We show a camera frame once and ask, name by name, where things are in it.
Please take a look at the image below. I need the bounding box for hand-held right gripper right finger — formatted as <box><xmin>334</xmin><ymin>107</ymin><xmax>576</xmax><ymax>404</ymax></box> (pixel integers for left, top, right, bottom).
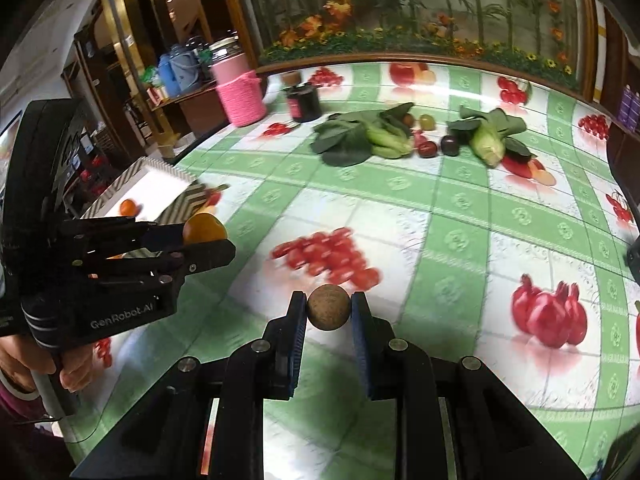
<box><xmin>350</xmin><ymin>291</ymin><xmax>588</xmax><ymax>480</ymax></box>

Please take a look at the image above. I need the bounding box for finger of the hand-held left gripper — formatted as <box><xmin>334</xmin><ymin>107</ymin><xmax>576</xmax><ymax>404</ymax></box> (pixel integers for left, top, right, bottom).
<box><xmin>65</xmin><ymin>216</ymin><xmax>190</xmax><ymax>259</ymax></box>
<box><xmin>87</xmin><ymin>239</ymin><xmax>237</xmax><ymax>282</ymax></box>

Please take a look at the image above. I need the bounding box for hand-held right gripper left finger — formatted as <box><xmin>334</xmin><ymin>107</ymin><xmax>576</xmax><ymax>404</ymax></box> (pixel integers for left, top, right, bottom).
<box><xmin>70</xmin><ymin>290</ymin><xmax>308</xmax><ymax>480</ymax></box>

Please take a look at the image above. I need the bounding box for large orange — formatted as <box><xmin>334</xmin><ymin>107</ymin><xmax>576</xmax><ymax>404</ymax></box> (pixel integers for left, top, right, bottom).
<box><xmin>182</xmin><ymin>212</ymin><xmax>228</xmax><ymax>245</ymax></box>

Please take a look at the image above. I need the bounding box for tan brown round fruit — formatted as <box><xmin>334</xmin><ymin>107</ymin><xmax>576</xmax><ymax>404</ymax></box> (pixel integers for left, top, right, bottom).
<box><xmin>307</xmin><ymin>284</ymin><xmax>351</xmax><ymax>332</ymax></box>

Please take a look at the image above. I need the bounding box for white tray with striped rim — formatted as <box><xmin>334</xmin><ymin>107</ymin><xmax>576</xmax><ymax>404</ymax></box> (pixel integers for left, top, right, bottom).
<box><xmin>82</xmin><ymin>156</ymin><xmax>221</xmax><ymax>226</ymax></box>

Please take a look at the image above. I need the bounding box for person's left forearm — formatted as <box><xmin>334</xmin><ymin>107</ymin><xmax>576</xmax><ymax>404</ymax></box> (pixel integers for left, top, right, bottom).
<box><xmin>0</xmin><ymin>377</ymin><xmax>56</xmax><ymax>428</ymax></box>

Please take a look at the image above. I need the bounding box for person's left hand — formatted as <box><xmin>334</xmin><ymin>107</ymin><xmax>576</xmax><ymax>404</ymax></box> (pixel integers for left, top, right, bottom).
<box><xmin>0</xmin><ymin>335</ymin><xmax>108</xmax><ymax>396</ymax></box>

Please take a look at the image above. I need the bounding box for green checkered fruit-print tablecloth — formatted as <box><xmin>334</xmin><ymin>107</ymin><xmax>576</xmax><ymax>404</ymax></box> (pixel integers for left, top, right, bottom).
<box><xmin>65</xmin><ymin>60</ymin><xmax>640</xmax><ymax>480</ymax></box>

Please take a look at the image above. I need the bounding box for blue kettle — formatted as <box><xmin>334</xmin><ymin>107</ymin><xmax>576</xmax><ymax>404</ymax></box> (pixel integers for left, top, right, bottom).
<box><xmin>157</xmin><ymin>45</ymin><xmax>198</xmax><ymax>98</ymax></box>

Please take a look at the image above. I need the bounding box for glass jar with pink cozy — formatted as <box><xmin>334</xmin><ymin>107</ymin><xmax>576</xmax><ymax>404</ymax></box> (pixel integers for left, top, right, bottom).
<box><xmin>207</xmin><ymin>40</ymin><xmax>268</xmax><ymax>128</ymax></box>

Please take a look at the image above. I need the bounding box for dark jar with red label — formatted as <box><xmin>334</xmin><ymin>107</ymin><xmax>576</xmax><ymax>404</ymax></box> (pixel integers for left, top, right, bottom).
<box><xmin>285</xmin><ymin>84</ymin><xmax>322</xmax><ymax>123</ymax></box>

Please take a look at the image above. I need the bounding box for dark leafy bok choy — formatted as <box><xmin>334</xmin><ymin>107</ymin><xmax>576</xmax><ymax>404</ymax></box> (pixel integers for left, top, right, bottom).
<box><xmin>310</xmin><ymin>102</ymin><xmax>416</xmax><ymax>167</ymax></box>

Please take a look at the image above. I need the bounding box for wooden cabinet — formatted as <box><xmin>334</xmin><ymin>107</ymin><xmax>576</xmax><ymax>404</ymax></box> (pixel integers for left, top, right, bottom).
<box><xmin>65</xmin><ymin>0</ymin><xmax>241</xmax><ymax>161</ymax></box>

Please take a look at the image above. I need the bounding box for pale stalk bok choy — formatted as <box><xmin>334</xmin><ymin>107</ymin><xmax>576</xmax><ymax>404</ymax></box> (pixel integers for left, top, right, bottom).
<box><xmin>446</xmin><ymin>106</ymin><xmax>533</xmax><ymax>168</ymax></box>

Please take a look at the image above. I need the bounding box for flower garden mural panel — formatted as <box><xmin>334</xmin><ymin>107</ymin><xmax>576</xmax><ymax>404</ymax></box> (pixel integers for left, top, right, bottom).
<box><xmin>235</xmin><ymin>0</ymin><xmax>601</xmax><ymax>91</ymax></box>

